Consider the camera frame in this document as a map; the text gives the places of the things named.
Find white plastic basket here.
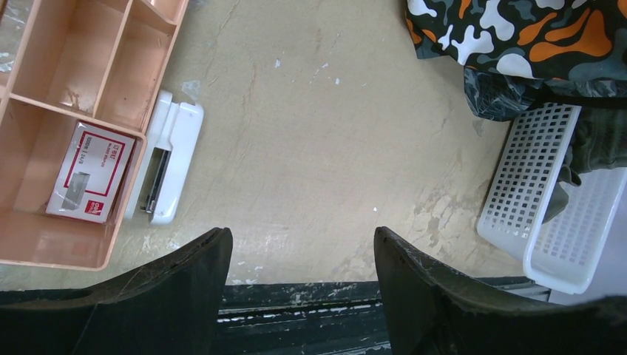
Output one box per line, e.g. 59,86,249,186
477,103,626,294

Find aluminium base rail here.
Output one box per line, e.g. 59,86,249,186
210,277,552,355

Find orange camouflage shorts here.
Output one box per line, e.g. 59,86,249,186
405,0,626,81

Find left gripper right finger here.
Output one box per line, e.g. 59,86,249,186
373,227,626,354

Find olive green shorts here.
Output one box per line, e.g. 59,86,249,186
543,107,626,223

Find white stapler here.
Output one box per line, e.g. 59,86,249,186
124,90,204,226

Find peach plastic file organizer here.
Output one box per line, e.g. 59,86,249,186
1,1,188,271

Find grey camouflage shorts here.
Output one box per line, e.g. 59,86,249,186
464,67,626,122

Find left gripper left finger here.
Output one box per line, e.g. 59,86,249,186
1,228,233,354

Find staples box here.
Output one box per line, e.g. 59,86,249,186
46,122,135,224

